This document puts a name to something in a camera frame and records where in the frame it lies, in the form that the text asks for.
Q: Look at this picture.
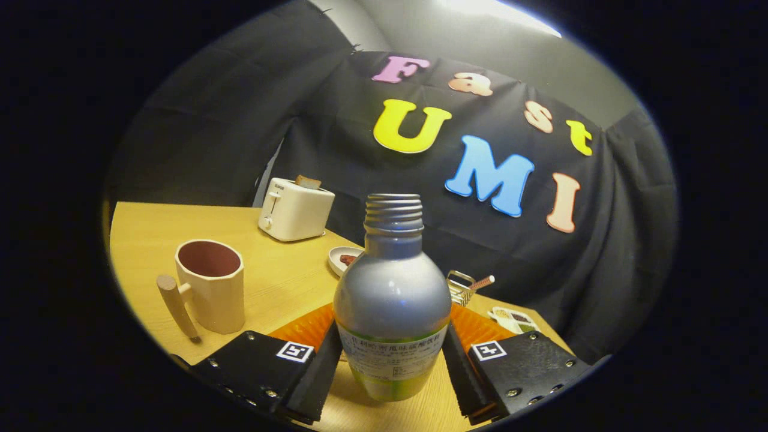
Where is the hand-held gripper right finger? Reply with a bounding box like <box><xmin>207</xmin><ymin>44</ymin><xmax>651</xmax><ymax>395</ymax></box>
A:
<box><xmin>441</xmin><ymin>303</ymin><xmax>601</xmax><ymax>425</ymax></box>

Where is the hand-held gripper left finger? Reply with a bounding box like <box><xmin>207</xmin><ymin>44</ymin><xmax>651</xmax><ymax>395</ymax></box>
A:
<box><xmin>171</xmin><ymin>303</ymin><xmax>344</xmax><ymax>425</ymax></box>

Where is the silver bottle with green label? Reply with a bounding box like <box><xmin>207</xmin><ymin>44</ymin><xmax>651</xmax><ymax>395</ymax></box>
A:
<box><xmin>333</xmin><ymin>193</ymin><xmax>452</xmax><ymax>403</ymax></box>

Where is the beige cup with wooden handle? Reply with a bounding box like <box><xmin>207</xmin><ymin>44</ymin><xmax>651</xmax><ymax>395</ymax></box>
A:
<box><xmin>157</xmin><ymin>239</ymin><xmax>245</xmax><ymax>340</ymax></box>

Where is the white divided tray of beans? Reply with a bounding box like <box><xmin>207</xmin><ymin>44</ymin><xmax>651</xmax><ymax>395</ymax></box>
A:
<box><xmin>487</xmin><ymin>307</ymin><xmax>541</xmax><ymax>334</ymax></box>

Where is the wooden table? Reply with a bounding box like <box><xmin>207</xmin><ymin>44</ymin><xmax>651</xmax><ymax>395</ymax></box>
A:
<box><xmin>108</xmin><ymin>202</ymin><xmax>574</xmax><ymax>432</ymax></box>

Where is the small white plate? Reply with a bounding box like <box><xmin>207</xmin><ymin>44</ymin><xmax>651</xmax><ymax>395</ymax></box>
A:
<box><xmin>328</xmin><ymin>246</ymin><xmax>365</xmax><ymax>278</ymax></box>

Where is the cream toaster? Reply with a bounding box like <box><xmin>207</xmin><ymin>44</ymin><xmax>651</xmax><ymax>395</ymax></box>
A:
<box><xmin>258</xmin><ymin>178</ymin><xmax>335</xmax><ymax>242</ymax></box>

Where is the small wire basket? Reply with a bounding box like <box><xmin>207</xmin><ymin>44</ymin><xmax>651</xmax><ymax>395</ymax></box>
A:
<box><xmin>447</xmin><ymin>270</ymin><xmax>481</xmax><ymax>307</ymax></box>

